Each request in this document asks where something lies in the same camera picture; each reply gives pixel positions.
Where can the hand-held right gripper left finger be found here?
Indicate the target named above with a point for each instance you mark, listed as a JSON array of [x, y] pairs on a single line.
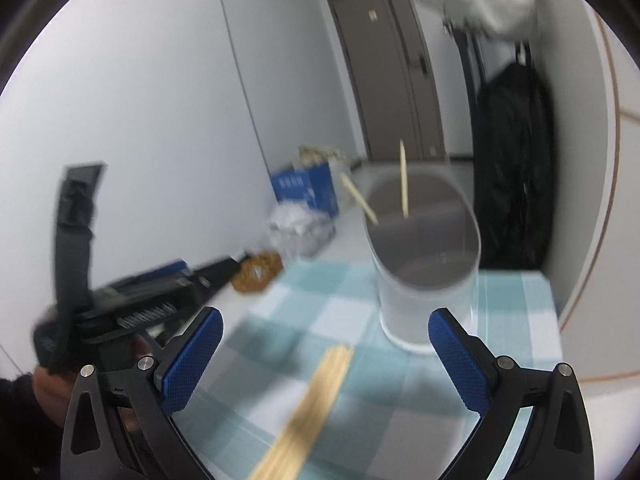
[[192, 360]]

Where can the grey-brown door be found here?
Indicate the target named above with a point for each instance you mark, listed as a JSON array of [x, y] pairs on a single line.
[[385, 70]]

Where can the black hanging jacket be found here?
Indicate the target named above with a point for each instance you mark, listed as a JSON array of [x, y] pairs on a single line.
[[515, 170]]

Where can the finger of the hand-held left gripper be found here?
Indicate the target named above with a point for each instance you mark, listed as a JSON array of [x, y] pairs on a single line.
[[215, 272], [162, 271]]

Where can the person's left hand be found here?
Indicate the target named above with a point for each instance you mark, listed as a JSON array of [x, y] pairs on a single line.
[[50, 392]]

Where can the brown woven basket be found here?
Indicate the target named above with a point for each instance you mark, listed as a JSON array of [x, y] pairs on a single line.
[[257, 272]]

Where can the blue cardboard box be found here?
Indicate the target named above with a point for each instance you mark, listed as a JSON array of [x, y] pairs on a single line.
[[305, 185]]

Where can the translucent plastic utensil holder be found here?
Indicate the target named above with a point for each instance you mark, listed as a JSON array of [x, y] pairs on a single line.
[[425, 305]]

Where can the person's left forearm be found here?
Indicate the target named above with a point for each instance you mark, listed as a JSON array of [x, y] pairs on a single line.
[[17, 430]]

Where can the beige crumpled cloth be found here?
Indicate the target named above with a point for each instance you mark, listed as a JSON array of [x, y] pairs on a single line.
[[320, 154]]

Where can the wooden chopstick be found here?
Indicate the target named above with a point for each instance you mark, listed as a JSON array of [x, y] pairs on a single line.
[[359, 198], [404, 180]]

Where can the blue checkered tablecloth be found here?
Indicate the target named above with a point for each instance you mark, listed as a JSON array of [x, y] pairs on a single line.
[[350, 310]]

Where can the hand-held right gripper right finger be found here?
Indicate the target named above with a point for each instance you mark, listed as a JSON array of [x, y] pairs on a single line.
[[457, 365]]

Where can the white plastic bag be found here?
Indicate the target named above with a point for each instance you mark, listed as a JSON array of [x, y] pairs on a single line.
[[300, 230]]

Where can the bundle of wooden chopsticks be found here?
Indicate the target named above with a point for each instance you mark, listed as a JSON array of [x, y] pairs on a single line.
[[312, 405]]

